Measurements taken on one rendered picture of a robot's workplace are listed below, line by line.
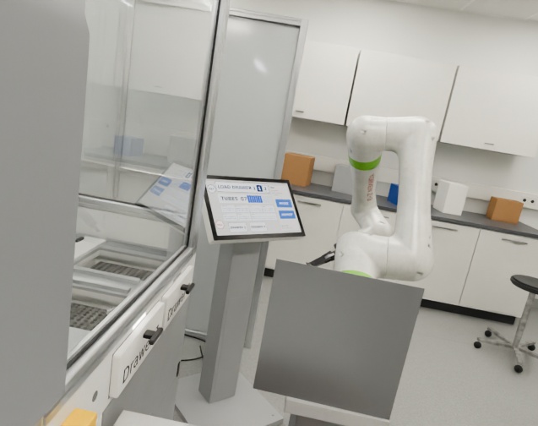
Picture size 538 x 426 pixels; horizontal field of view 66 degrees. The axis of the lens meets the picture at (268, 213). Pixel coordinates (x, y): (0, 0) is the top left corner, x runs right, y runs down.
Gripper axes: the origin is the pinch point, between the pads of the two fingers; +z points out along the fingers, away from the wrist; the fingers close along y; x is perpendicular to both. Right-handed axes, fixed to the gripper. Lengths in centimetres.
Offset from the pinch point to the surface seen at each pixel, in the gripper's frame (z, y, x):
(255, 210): 8.2, 12.9, 34.7
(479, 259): -128, 239, -41
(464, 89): -188, 215, 101
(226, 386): 65, 48, -33
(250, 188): 6.2, 14.5, 45.8
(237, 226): 16.9, 3.3, 29.7
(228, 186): 14, 6, 49
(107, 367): 38, -86, -8
